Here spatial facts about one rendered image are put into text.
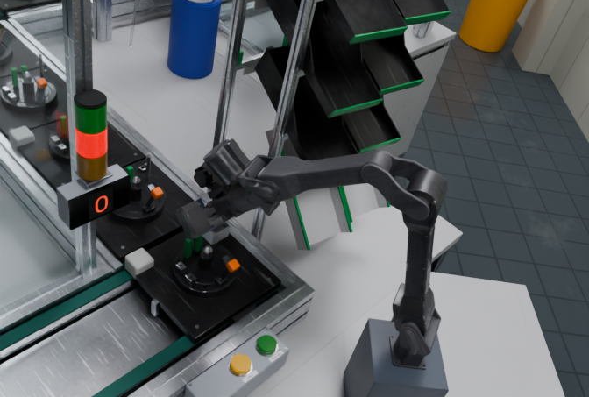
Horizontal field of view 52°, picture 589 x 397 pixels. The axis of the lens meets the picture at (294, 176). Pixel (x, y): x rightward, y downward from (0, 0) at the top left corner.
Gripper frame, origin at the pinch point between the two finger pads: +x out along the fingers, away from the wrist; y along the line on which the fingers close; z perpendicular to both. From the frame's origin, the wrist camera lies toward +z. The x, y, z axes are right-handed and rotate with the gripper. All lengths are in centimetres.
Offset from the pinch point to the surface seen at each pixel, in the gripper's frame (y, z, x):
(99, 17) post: -43, 71, 81
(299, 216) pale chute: -20.5, -10.3, 1.6
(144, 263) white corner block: 9.8, -4.3, 17.2
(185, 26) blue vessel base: -54, 53, 54
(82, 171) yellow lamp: 21.2, 15.9, -3.5
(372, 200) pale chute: -46.7, -17.0, 4.8
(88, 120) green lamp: 20.6, 22.0, -12.8
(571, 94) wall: -361, -49, 96
